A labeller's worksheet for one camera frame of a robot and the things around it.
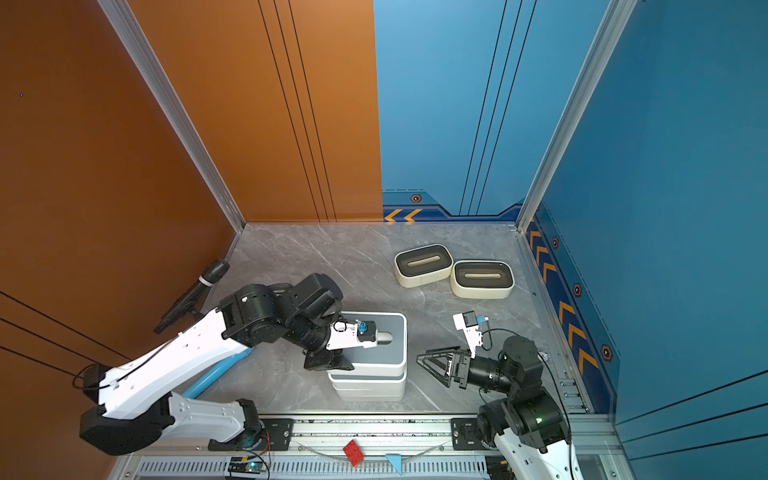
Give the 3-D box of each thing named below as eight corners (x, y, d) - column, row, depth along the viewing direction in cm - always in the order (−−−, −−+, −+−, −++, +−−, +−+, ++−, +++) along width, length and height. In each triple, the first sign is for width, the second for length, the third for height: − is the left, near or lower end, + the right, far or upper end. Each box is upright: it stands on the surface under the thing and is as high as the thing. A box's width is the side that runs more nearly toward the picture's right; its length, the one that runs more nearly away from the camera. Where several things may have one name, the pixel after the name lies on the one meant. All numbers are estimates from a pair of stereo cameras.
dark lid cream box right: (452, 298, 101) (455, 287, 95) (448, 271, 108) (451, 259, 103) (512, 298, 101) (518, 287, 95) (504, 271, 108) (509, 259, 103)
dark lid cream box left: (398, 290, 102) (398, 280, 97) (391, 262, 110) (391, 251, 105) (456, 280, 105) (459, 269, 100) (445, 253, 113) (447, 241, 108)
